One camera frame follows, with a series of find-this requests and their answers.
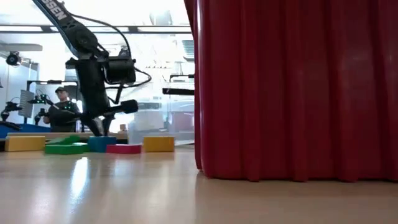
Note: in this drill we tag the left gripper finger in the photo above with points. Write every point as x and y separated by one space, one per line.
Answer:
94 128
107 126

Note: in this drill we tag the blue wooden block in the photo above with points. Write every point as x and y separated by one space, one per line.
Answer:
101 144

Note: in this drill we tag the red wooden block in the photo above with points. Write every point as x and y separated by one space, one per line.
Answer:
123 149

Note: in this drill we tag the green wooden block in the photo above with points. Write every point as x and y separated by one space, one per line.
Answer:
66 148
65 139

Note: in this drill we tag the clear plastic container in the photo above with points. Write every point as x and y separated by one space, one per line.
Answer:
178 91

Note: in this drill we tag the red plastic bin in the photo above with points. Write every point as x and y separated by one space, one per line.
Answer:
295 93

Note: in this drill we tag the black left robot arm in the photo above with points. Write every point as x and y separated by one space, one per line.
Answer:
81 37

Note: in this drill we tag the small black robot arm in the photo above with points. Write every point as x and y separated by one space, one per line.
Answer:
40 100
11 107

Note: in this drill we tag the person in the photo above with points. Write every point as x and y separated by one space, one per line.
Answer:
63 115

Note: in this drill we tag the white box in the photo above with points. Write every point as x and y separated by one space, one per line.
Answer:
149 121

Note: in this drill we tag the yellow wooden block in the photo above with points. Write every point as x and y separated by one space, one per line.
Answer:
25 143
159 144

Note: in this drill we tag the long beige wooden plank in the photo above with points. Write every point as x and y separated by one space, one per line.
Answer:
31 134

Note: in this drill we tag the grey panel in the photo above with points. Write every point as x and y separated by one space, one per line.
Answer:
26 104

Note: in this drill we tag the blue station table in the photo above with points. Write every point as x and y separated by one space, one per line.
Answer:
25 129

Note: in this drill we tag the dark red box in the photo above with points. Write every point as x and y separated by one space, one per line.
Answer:
182 122

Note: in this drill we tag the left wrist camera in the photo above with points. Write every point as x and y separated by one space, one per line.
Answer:
127 106

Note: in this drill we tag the black metal rig frame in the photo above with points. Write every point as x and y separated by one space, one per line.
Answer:
53 81

